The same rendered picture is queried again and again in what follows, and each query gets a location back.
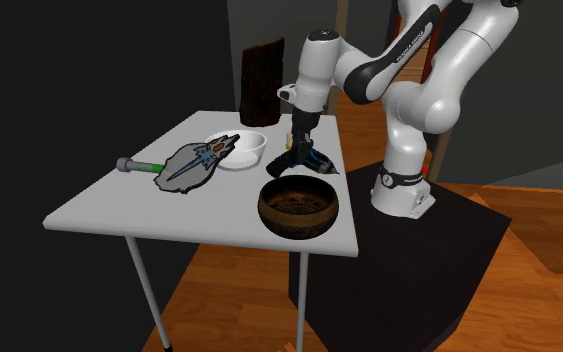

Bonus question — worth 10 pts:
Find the grey green cylinder pen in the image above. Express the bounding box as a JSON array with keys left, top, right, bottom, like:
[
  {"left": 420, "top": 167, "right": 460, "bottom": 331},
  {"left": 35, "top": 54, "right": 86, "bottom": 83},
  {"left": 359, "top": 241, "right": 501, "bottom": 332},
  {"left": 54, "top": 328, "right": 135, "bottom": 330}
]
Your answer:
[{"left": 115, "top": 156, "right": 167, "bottom": 175}]

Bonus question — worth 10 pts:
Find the dark robot stand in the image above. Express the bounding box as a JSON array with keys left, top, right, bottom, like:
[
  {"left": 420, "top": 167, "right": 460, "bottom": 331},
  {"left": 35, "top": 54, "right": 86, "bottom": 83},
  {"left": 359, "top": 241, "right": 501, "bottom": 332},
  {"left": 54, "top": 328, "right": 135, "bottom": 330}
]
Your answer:
[{"left": 288, "top": 162, "right": 513, "bottom": 352}]

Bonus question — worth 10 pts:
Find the dark brown patterned bowl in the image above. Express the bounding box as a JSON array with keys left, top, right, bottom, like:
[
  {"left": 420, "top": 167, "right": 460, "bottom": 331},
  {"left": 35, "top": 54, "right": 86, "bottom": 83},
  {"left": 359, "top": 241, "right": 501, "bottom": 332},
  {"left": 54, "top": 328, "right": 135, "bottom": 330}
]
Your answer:
[{"left": 256, "top": 174, "right": 341, "bottom": 241}]

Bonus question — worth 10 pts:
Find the white table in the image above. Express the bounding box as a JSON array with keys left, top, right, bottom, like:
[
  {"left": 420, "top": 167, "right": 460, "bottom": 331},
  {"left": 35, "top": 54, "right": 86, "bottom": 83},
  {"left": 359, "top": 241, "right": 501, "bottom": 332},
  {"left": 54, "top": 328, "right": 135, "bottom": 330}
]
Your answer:
[{"left": 41, "top": 110, "right": 360, "bottom": 352}]

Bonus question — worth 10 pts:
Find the dark brown upright block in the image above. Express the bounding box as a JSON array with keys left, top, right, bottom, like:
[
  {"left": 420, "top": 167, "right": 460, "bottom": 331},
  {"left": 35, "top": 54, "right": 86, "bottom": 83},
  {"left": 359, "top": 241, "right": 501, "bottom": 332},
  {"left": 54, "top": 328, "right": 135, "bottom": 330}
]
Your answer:
[{"left": 238, "top": 36, "right": 286, "bottom": 128}]

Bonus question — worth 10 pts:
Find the grey flat figure blue red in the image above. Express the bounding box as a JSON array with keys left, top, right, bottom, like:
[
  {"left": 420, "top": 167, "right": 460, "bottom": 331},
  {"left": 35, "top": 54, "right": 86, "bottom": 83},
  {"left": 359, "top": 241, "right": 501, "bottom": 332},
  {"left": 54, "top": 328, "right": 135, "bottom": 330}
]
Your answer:
[{"left": 152, "top": 133, "right": 241, "bottom": 196}]

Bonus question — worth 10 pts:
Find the white bowl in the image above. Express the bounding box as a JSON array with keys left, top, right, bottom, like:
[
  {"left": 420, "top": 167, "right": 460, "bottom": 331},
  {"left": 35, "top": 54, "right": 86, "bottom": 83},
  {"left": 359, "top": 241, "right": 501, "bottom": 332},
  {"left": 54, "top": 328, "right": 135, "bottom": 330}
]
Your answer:
[{"left": 204, "top": 129, "right": 268, "bottom": 172}]

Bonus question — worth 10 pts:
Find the black blue pointed object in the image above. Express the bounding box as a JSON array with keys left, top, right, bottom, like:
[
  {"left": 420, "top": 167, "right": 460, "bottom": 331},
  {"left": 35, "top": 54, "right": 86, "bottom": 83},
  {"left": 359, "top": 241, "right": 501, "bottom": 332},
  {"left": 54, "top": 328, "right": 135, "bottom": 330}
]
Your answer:
[{"left": 265, "top": 147, "right": 341, "bottom": 179}]

